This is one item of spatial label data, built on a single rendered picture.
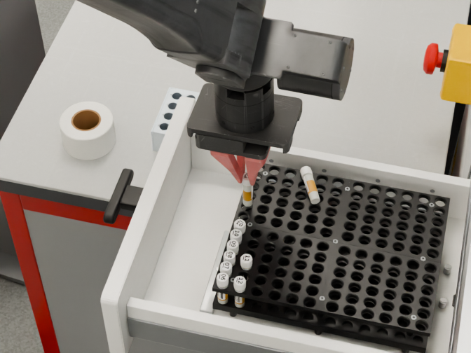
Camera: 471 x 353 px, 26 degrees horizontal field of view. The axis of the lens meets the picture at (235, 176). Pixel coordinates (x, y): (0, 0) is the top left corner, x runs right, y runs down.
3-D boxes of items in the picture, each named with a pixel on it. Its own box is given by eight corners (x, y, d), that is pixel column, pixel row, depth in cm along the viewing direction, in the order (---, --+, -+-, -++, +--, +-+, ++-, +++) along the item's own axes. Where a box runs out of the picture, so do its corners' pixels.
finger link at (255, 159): (265, 209, 104) (264, 146, 97) (199, 196, 105) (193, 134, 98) (282, 161, 108) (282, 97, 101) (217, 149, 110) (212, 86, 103)
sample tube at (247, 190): (243, 197, 110) (243, 170, 107) (254, 199, 110) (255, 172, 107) (240, 206, 110) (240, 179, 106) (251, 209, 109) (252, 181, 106)
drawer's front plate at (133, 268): (110, 356, 108) (99, 298, 99) (184, 155, 126) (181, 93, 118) (125, 359, 108) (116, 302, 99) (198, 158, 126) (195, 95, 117)
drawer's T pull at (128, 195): (103, 225, 109) (101, 217, 108) (124, 173, 114) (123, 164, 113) (134, 231, 108) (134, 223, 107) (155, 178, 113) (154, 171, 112)
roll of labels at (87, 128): (106, 115, 138) (103, 94, 135) (123, 150, 134) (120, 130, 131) (56, 130, 137) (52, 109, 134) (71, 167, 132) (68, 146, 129)
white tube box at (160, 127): (152, 150, 134) (150, 131, 131) (170, 106, 139) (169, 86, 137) (244, 168, 132) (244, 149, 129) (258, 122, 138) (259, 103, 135)
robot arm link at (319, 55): (212, -31, 85) (189, 71, 84) (348, -9, 82) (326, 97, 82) (241, 5, 96) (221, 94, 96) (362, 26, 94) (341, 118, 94)
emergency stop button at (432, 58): (419, 79, 129) (424, 56, 126) (423, 58, 132) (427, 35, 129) (443, 83, 129) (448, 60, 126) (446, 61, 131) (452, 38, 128)
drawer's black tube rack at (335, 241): (213, 321, 109) (212, 287, 104) (251, 196, 120) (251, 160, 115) (421, 365, 105) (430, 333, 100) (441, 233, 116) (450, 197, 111)
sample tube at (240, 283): (233, 309, 106) (233, 284, 102) (234, 299, 107) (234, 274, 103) (244, 311, 106) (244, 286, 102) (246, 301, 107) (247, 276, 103)
